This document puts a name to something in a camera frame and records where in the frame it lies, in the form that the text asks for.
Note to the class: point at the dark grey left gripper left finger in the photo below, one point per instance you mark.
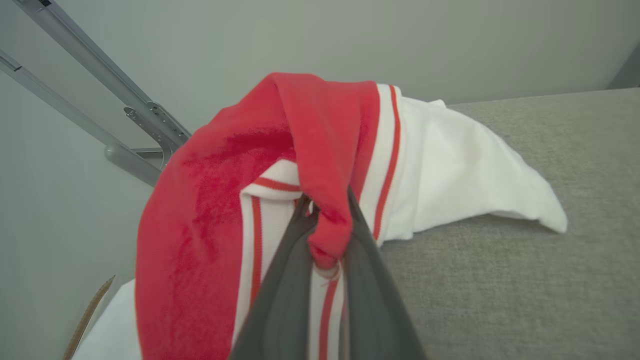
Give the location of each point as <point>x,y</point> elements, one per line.
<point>280,310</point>

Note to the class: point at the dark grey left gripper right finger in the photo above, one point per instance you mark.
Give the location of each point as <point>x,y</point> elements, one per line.
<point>375,310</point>

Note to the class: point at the red shirt with white sleeves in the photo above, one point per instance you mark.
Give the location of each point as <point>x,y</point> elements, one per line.
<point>200,225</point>

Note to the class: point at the grey fabric sofa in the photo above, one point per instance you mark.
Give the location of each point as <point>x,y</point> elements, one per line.
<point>525,290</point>

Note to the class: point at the white board with brown edge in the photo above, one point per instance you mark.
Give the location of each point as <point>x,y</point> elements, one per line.
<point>87,317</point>

